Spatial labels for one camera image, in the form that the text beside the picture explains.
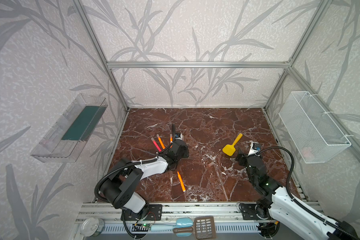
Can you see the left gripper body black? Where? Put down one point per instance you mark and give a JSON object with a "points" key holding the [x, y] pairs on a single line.
{"points": [[174, 142]]}

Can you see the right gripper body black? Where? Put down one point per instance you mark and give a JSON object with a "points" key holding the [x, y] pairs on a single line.
{"points": [[244, 156]]}

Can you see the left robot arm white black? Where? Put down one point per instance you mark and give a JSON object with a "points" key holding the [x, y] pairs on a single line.
{"points": [[118, 187]]}

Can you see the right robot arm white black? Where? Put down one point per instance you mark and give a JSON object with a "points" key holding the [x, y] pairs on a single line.
{"points": [[277, 202]]}

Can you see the orange pen front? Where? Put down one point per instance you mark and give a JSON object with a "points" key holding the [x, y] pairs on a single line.
{"points": [[181, 181]]}

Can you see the yellow toy spatula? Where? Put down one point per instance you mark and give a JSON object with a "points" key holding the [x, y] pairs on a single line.
{"points": [[229, 150]]}

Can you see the light blue brush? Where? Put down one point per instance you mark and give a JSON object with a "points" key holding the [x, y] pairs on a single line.
{"points": [[183, 227]]}

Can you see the brown slotted spatula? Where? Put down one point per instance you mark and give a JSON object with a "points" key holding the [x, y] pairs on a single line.
{"points": [[205, 228]]}

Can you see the green circuit board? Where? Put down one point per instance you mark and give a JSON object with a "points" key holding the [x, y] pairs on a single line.
{"points": [[140, 228]]}

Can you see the metal tin can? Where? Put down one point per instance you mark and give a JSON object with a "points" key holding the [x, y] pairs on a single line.
{"points": [[92, 227]]}

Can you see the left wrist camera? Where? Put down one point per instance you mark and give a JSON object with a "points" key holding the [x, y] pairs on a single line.
{"points": [[178, 136]]}

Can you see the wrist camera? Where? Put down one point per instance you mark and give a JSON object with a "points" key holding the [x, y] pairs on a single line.
{"points": [[255, 149], [178, 136]]}

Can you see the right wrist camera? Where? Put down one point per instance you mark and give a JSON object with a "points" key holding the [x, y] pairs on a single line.
{"points": [[255, 149]]}

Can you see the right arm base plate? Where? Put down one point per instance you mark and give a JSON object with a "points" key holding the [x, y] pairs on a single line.
{"points": [[253, 212]]}

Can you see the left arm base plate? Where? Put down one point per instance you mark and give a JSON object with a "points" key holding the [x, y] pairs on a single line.
{"points": [[151, 212]]}

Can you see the white wire mesh basket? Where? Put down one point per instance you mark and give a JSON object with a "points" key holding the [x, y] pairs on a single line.
{"points": [[314, 132]]}

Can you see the clear plastic wall tray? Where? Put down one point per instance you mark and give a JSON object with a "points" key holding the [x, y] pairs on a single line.
{"points": [[67, 138]]}

